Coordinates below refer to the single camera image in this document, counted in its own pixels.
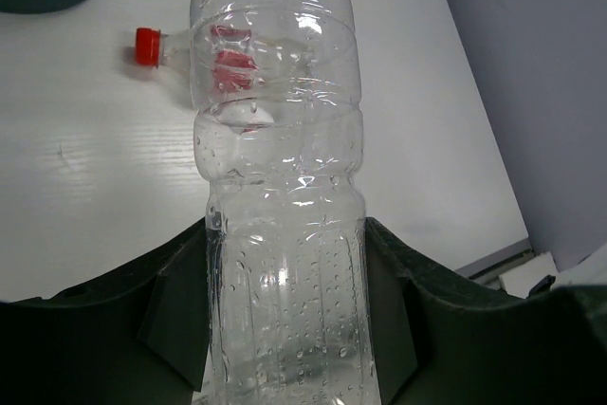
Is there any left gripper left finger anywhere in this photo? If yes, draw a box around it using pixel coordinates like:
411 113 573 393
1 221 209 404

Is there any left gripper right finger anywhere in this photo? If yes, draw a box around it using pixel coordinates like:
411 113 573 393
365 218 606 404

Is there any red label clear bottle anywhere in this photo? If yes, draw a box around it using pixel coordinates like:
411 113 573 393
134 24 314 131

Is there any clear unlabelled plastic bottle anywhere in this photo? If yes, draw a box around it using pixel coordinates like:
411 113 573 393
190 0 380 404

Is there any metal rail front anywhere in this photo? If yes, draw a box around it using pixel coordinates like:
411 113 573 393
455 238 531 280

